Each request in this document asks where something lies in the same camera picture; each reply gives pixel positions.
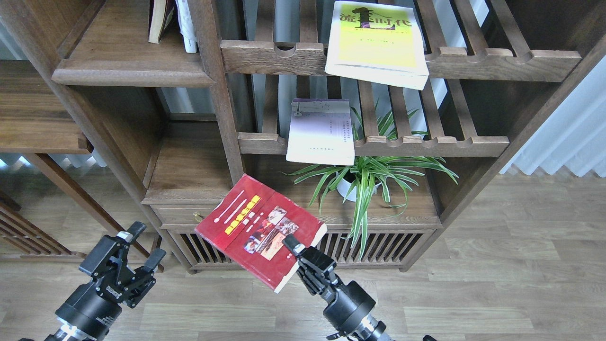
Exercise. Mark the red cover book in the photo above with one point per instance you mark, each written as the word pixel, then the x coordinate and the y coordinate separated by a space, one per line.
pixel 250 224

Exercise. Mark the small wooden drawer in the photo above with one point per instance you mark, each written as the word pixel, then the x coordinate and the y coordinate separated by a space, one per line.
pixel 182 214

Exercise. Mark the green spider plant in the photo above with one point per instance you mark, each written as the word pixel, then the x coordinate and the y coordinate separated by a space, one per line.
pixel 364 174

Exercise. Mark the upright white book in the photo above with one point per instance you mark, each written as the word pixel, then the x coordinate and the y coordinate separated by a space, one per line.
pixel 186 26

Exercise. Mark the right slatted cabinet door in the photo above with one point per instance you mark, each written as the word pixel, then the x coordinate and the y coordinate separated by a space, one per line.
pixel 393 249

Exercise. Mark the pale purple white book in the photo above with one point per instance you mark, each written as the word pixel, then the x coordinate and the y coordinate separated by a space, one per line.
pixel 321 132

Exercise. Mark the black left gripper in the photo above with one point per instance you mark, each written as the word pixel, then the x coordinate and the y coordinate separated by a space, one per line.
pixel 93 307

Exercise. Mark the dark wooden bookshelf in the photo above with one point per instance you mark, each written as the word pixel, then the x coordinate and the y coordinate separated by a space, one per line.
pixel 181 129

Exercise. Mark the yellow cover book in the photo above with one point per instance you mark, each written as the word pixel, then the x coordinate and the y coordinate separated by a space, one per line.
pixel 376 43

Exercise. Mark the slatted cabinet door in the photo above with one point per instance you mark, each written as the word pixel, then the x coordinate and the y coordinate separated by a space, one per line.
pixel 200 254
pixel 393 249

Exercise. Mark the left slatted cabinet door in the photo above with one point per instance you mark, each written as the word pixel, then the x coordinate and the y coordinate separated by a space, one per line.
pixel 200 254

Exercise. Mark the upright tan book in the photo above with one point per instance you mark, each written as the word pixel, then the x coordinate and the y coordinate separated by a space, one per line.
pixel 161 14

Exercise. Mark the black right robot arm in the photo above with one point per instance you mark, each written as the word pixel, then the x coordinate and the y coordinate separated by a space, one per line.
pixel 381 334

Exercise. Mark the white curtain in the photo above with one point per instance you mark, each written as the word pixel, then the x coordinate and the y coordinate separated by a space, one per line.
pixel 574 136

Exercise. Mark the wooden side shelf unit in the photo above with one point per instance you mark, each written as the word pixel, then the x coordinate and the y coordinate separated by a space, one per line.
pixel 57 198

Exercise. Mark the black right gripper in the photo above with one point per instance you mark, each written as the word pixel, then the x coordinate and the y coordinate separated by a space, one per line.
pixel 348 306

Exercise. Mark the white plant pot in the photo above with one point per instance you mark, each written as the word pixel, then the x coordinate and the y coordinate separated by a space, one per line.
pixel 344 190

